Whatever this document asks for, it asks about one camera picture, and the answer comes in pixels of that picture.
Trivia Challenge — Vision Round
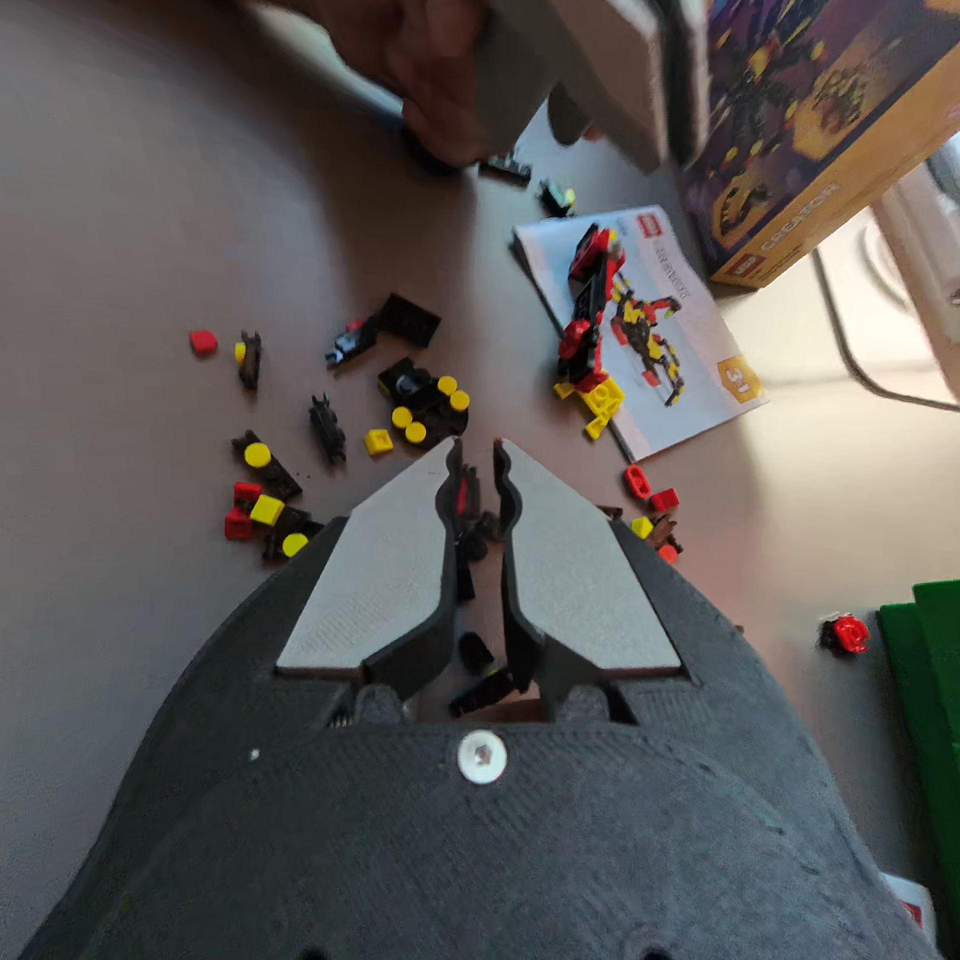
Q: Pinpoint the open spider instruction booklet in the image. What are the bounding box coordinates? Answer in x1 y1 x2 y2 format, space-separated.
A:
513 206 768 463

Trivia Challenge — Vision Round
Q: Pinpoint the purple lego set box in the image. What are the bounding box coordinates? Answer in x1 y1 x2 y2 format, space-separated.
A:
678 0 960 289

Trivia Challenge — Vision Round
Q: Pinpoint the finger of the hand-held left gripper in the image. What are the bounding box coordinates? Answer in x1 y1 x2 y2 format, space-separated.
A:
555 0 709 174

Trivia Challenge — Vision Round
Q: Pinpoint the green plastic bin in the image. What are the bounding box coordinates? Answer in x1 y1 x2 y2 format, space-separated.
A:
878 578 960 916

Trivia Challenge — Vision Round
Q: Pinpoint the closed instruction booklet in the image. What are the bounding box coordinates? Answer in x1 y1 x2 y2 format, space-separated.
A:
882 867 946 946

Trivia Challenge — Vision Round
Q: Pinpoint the person's left hand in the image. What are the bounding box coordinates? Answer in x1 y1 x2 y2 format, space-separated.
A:
323 0 496 169

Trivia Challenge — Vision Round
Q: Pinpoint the single red lego brick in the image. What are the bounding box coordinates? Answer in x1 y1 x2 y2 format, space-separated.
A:
821 612 871 658

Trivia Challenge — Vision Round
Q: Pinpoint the pile of lego pieces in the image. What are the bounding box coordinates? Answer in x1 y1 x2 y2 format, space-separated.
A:
188 150 688 721

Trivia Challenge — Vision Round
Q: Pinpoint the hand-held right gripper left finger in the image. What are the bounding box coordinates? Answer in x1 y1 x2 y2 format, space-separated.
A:
275 438 463 700

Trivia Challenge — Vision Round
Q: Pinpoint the red yellow black lego model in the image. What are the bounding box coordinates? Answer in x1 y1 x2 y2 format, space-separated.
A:
552 222 628 444

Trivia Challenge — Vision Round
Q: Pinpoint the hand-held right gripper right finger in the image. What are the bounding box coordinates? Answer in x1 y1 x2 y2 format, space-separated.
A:
492 438 687 712

